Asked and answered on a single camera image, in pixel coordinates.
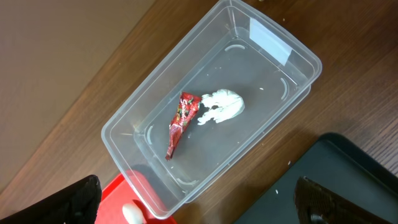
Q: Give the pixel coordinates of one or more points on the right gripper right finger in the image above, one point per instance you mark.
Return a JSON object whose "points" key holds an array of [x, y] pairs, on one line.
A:
{"points": [[317, 204]]}

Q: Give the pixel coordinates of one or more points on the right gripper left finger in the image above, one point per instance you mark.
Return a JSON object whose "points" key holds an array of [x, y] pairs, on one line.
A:
{"points": [[77, 203]]}

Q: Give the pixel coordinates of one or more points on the white plastic spoon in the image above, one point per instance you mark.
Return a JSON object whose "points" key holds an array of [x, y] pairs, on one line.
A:
{"points": [[132, 214]]}

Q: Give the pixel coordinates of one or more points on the white napkin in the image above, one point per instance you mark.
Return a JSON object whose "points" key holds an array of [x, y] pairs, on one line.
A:
{"points": [[222, 105]]}

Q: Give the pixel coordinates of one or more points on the red snack wrapper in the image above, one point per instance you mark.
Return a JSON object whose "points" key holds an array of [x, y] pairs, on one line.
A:
{"points": [[188, 107]]}

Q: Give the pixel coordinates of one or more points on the red plastic tray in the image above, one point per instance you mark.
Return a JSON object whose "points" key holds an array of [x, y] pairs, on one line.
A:
{"points": [[118, 193]]}

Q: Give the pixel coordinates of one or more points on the black tray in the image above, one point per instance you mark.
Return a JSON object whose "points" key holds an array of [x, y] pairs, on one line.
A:
{"points": [[336, 163]]}

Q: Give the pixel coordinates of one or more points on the clear plastic bin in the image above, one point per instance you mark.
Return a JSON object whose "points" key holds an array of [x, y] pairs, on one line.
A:
{"points": [[223, 87]]}

